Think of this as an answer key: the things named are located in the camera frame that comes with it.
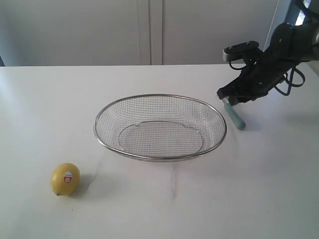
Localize teal handled peeler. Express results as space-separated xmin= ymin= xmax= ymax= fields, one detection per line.
xmin=222 ymin=98 xmax=246 ymax=130

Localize white cabinet doors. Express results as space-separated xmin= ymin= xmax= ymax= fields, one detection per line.
xmin=0 ymin=0 xmax=278 ymax=66

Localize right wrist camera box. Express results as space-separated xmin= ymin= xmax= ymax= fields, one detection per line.
xmin=223 ymin=41 xmax=259 ymax=62

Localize window strip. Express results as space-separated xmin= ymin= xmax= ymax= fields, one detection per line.
xmin=294 ymin=0 xmax=311 ymax=25

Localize yellow lemon with sticker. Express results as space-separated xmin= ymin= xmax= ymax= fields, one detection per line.
xmin=50 ymin=163 xmax=80 ymax=196

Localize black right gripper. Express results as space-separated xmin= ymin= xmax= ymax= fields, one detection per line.
xmin=217 ymin=51 xmax=292 ymax=106

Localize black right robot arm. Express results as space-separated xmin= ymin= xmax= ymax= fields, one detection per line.
xmin=217 ymin=0 xmax=319 ymax=106

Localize oval metal wire mesh basket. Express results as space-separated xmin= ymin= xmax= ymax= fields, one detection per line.
xmin=93 ymin=94 xmax=227 ymax=162

